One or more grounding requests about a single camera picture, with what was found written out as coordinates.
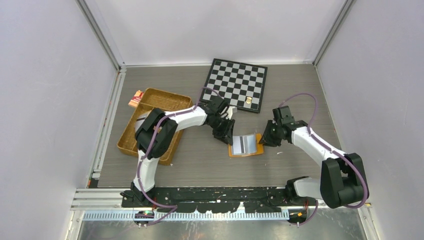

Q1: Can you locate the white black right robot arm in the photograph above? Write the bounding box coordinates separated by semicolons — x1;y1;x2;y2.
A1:
259;106;370;209

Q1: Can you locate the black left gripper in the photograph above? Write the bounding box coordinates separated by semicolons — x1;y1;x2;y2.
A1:
211;115;235;146

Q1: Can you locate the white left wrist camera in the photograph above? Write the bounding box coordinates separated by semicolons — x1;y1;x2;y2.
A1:
224;106;237;120

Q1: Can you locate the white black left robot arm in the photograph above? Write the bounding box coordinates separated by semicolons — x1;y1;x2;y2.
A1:
130;96;235;207

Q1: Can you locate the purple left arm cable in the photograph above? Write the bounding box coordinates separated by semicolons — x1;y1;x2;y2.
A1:
137;86;226;227

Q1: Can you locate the orange leather card holder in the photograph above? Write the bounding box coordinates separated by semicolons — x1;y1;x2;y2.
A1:
228;133;264;157

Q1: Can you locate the remaining white tray card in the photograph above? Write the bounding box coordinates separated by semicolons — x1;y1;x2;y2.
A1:
134;111;150;131

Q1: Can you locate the woven rattan divided tray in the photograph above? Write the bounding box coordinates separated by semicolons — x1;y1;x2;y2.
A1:
117;88;193;158

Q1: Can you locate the aluminium slotted rail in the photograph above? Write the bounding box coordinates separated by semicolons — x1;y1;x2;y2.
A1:
82;209;290;222

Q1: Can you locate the red playing card box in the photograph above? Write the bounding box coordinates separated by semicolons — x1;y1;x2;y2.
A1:
128;90;144;108

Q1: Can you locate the black white chessboard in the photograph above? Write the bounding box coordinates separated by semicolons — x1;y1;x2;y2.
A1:
201;58;268;114

